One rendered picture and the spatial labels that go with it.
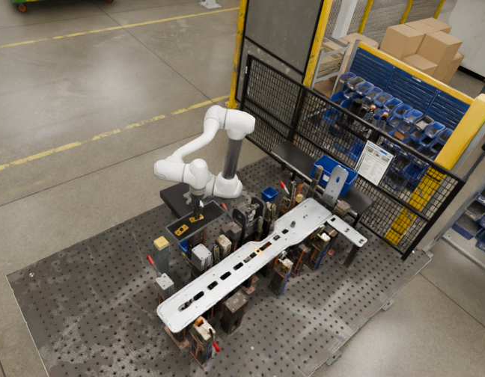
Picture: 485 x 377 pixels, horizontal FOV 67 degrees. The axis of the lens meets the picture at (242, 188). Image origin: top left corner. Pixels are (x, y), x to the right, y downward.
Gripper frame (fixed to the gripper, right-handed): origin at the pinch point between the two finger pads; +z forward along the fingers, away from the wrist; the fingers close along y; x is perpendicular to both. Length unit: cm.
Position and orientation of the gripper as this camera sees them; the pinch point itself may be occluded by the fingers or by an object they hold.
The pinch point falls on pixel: (196, 214)
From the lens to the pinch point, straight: 221.6
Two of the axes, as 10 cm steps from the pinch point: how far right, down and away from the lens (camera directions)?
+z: -1.2, 7.0, 7.0
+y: 5.3, 6.4, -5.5
